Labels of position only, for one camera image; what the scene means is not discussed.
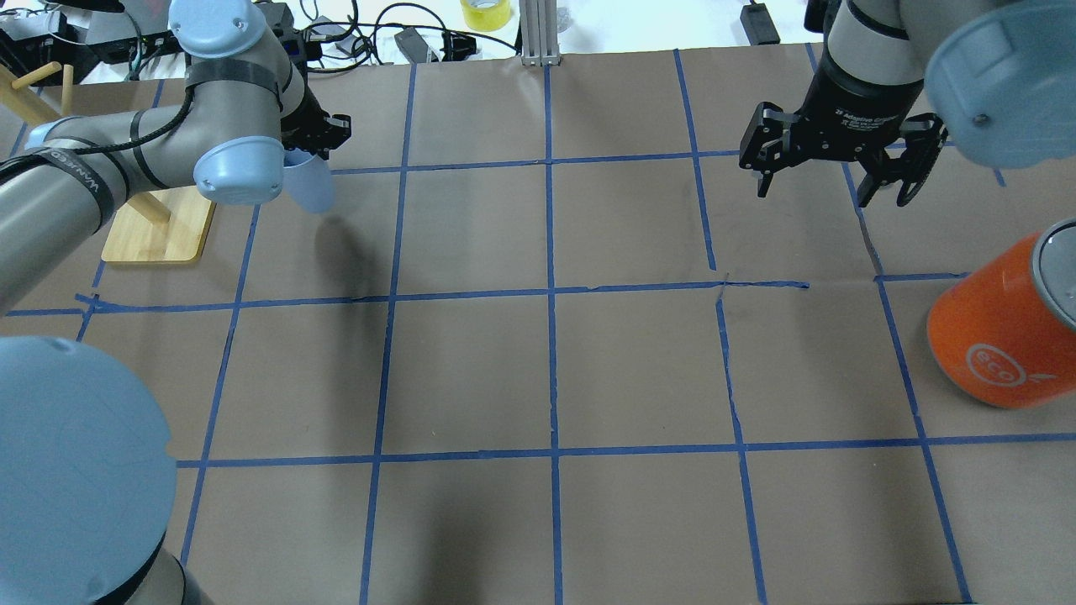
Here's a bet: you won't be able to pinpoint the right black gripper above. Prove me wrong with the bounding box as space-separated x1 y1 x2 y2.
739 59 948 208

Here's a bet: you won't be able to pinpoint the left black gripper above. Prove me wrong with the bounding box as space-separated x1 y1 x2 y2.
282 85 352 160

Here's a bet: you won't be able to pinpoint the light blue plastic cup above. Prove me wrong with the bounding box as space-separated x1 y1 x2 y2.
283 149 335 214

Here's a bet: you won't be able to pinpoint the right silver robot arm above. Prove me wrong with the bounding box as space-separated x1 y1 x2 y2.
738 1 1075 207

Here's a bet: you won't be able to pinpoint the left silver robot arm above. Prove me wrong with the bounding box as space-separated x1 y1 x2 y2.
1 1 352 604

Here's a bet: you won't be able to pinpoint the wooden cup stand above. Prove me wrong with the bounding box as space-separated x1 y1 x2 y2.
1 61 215 266

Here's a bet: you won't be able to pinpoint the black power adapter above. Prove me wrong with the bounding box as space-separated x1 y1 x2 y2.
739 1 783 46

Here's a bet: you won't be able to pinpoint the yellow tape roll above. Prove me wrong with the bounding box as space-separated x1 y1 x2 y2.
461 0 512 32

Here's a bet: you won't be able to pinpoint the orange can silver lid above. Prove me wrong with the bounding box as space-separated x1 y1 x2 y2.
926 219 1075 409

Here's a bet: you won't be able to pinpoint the black cable bundle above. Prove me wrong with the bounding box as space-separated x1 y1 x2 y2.
298 2 515 75

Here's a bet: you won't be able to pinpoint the aluminium frame post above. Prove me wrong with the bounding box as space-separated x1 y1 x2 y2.
519 0 562 66

